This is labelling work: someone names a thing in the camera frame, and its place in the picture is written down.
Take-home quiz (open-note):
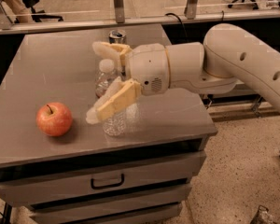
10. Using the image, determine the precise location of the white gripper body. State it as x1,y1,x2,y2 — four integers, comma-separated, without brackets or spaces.
125,44,169,95

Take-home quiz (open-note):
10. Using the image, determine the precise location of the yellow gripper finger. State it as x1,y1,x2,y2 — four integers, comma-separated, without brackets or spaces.
86,78,142,124
92,41,132,67

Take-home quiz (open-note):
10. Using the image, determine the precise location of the clear plastic water bottle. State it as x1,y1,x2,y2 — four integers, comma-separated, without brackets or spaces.
95,59,126,136

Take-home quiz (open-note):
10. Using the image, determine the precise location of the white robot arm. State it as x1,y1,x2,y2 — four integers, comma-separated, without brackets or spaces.
86,23,280,124

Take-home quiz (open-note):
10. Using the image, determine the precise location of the silver blue energy drink can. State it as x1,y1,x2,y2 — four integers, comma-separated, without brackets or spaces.
109,30,126,44

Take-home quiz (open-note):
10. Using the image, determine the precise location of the red apple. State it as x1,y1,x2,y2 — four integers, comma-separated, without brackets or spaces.
36,102,73,137

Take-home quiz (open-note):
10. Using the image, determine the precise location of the grey drawer cabinet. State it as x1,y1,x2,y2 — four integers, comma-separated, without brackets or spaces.
0,26,217,224

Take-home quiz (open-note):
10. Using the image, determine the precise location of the person in beige trousers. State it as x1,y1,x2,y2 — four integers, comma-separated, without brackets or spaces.
3,0,33,23

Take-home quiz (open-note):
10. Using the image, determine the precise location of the dark object on floor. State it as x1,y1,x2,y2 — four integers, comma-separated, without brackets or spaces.
250,205,275,224

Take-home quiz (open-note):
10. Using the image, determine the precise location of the metal railing frame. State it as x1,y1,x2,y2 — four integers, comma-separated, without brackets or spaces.
0,0,280,34

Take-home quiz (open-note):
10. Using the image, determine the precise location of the black drawer handle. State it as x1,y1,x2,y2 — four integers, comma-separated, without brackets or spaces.
91,174,125,190

